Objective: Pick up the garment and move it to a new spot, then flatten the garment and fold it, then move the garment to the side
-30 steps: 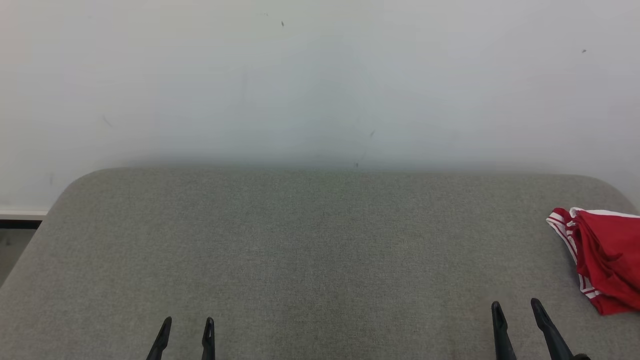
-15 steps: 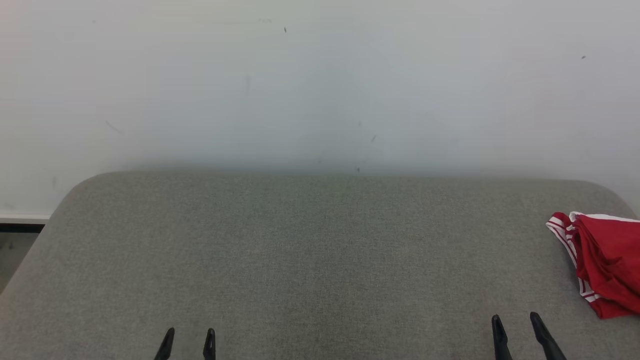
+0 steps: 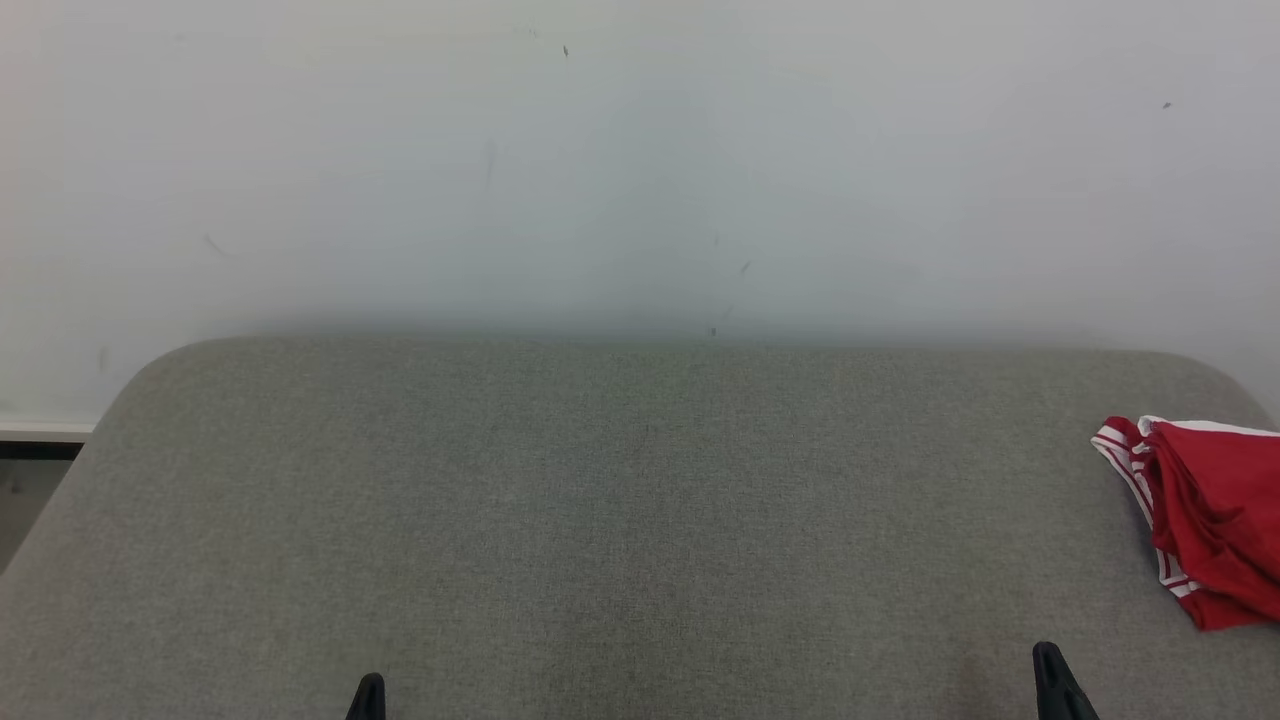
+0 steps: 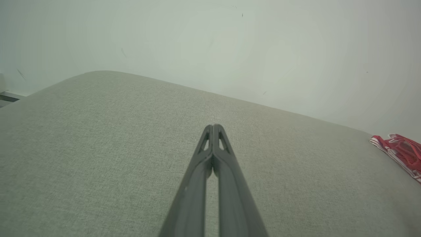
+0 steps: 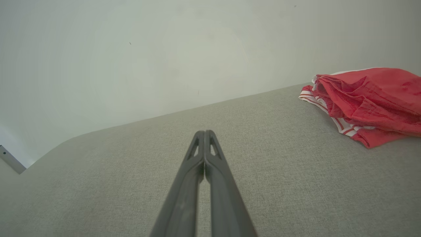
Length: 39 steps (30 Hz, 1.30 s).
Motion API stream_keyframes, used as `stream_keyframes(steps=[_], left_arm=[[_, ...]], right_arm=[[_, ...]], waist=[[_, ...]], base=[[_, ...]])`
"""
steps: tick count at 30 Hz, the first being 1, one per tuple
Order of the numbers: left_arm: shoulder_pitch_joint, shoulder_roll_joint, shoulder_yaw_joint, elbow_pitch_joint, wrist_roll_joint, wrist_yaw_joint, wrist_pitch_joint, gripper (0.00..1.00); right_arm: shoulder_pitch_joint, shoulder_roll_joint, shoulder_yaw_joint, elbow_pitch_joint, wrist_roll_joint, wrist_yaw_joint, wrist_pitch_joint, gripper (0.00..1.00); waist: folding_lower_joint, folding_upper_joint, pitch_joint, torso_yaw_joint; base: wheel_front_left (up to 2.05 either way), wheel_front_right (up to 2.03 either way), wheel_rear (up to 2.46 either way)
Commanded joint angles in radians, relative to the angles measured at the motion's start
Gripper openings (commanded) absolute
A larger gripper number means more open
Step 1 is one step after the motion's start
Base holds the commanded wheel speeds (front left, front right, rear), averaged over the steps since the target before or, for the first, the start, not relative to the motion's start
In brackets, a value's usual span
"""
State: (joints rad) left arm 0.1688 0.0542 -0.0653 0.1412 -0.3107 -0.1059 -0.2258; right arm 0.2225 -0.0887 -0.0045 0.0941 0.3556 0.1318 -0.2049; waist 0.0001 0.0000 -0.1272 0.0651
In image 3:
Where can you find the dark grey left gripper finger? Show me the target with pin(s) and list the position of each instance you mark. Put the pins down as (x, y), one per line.
(370, 700)

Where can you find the white and black wall baseboard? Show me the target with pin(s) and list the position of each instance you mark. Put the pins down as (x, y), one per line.
(40, 431)

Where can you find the red basketball jersey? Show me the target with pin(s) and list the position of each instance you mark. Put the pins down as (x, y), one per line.
(1232, 610)

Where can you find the grey fabric sofa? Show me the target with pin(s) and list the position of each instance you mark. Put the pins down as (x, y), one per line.
(600, 500)

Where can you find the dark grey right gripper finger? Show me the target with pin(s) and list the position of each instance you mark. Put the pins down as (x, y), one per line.
(1058, 690)

